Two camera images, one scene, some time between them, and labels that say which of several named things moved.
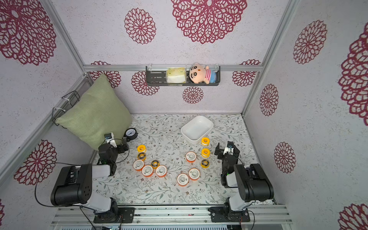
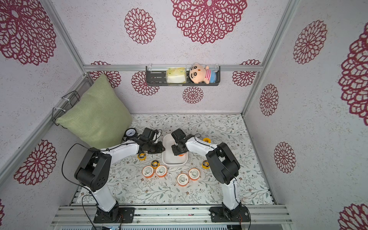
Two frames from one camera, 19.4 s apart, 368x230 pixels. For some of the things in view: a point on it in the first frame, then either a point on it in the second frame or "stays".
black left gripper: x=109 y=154 to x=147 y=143
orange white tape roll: x=147 y=171 stays
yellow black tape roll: x=155 y=164 stays
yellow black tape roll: x=205 y=164 stays
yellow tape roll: x=205 y=141 stays
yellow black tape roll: x=141 y=155 stays
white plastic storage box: x=197 y=128 to x=168 y=157
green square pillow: x=98 y=109 stays
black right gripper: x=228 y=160 to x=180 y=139
